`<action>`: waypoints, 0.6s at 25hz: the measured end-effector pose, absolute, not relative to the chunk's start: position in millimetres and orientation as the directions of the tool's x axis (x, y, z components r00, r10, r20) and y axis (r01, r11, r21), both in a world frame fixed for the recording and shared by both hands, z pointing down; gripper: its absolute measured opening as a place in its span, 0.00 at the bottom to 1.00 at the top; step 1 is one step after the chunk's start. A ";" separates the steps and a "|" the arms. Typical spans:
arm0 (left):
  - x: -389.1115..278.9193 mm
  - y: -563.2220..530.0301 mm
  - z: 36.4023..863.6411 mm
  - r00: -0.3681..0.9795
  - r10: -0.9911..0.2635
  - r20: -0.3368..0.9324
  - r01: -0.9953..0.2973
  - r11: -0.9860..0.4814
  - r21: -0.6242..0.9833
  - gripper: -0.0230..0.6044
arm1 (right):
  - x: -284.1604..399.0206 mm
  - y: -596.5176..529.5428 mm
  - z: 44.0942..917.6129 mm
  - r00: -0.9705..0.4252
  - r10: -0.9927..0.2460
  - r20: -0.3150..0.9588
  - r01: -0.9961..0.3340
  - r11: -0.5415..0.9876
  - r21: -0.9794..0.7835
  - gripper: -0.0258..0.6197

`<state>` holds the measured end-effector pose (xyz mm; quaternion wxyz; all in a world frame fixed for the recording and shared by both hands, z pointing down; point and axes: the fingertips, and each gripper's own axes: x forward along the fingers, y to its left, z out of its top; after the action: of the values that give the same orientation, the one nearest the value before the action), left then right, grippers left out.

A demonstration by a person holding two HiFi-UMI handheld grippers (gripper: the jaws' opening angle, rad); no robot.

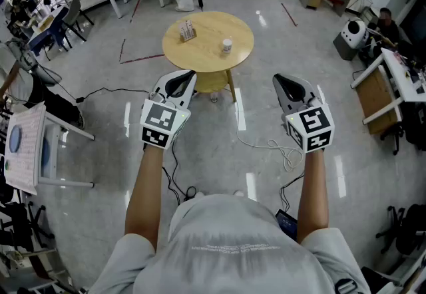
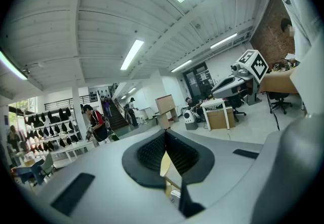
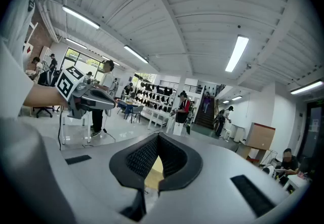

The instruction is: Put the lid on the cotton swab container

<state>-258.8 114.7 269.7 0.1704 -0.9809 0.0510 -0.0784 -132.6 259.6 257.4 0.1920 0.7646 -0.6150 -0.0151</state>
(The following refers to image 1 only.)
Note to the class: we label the person's grey t-shirt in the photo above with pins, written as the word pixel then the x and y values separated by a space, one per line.
pixel 226 252

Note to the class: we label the black office chair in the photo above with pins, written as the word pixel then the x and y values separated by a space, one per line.
pixel 409 129
pixel 407 229
pixel 20 226

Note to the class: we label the person's white shoe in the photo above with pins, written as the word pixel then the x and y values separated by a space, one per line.
pixel 199 195
pixel 238 193

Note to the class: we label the white desk with wooden panel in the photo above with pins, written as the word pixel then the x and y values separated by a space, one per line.
pixel 382 96

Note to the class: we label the person's white left shoe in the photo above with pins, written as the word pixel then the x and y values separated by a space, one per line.
pixel 199 195

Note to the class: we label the person's left forearm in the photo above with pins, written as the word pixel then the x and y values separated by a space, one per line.
pixel 144 193

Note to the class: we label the grey chair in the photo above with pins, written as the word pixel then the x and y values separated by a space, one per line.
pixel 73 16

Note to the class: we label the wooden coaster holder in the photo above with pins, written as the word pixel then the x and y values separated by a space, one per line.
pixel 187 31

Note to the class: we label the grey box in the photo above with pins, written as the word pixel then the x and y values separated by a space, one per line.
pixel 344 48

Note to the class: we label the person's white right shoe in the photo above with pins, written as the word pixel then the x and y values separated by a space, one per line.
pixel 238 193

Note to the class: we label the blue plate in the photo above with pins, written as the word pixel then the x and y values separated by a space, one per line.
pixel 15 139

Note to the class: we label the black screen device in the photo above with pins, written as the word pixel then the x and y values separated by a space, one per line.
pixel 287 223

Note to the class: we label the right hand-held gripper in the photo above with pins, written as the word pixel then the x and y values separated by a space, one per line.
pixel 313 126

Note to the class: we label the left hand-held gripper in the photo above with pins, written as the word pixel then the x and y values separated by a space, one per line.
pixel 159 119

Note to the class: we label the small white-capped bottle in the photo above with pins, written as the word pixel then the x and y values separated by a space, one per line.
pixel 227 47

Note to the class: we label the white side table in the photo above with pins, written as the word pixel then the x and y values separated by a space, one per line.
pixel 50 153

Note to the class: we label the round wooden table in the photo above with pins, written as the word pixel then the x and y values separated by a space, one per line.
pixel 206 50

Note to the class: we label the person's right forearm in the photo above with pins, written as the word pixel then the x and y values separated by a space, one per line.
pixel 313 193

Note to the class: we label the blue table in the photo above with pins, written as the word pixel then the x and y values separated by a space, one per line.
pixel 46 31

